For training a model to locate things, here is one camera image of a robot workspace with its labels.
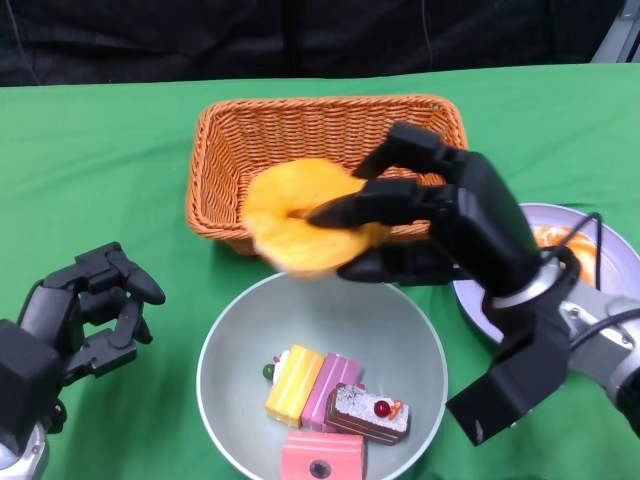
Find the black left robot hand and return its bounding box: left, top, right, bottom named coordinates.
left=19, top=242, right=168, bottom=382

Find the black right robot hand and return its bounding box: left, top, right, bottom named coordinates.
left=304, top=122, right=544, bottom=307

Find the oblong twisted bread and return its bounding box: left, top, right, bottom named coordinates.
left=532, top=224, right=599, bottom=287

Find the ring-shaped donut bread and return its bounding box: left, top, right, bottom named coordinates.
left=243, top=157, right=394, bottom=282

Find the pale grey bowl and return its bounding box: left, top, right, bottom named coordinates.
left=195, top=272, right=449, bottom=480

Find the white lavender plate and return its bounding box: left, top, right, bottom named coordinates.
left=452, top=202, right=634, bottom=347

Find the orange wicker basket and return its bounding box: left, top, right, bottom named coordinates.
left=185, top=94, right=470, bottom=257

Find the chocolate cake slice with cherry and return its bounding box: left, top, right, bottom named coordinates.
left=324, top=382, right=412, bottom=447

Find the yellow striped cake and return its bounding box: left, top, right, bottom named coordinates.
left=263, top=344, right=328, bottom=429

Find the pink cake with blueberry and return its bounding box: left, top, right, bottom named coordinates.
left=280, top=432, right=367, bottom=480

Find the green tablecloth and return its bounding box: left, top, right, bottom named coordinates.
left=0, top=63, right=640, bottom=480

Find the black backdrop cloth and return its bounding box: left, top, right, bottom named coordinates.
left=0, top=0, right=640, bottom=90

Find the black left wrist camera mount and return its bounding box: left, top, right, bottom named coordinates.
left=0, top=319, right=64, bottom=452

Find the thin hanging cable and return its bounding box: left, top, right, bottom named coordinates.
left=418, top=0, right=433, bottom=66

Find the grey metal frame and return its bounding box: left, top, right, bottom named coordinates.
left=590, top=0, right=640, bottom=66

